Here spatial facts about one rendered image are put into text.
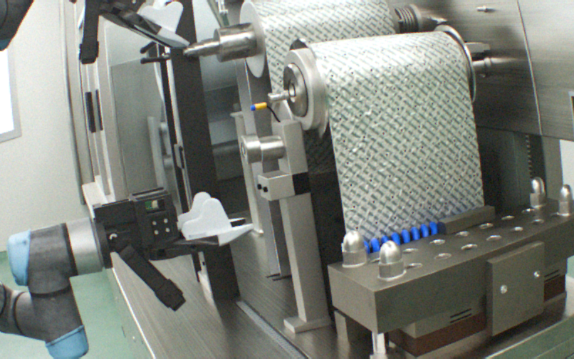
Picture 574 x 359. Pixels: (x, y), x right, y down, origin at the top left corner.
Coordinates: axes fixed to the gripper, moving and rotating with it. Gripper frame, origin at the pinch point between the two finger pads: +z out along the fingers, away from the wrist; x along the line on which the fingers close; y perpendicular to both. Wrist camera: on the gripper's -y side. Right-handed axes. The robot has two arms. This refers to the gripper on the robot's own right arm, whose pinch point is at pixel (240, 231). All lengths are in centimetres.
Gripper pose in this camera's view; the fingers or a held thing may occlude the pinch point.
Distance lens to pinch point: 110.2
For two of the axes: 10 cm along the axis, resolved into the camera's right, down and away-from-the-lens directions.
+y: -1.6, -9.7, -1.7
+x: -3.0, -1.1, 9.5
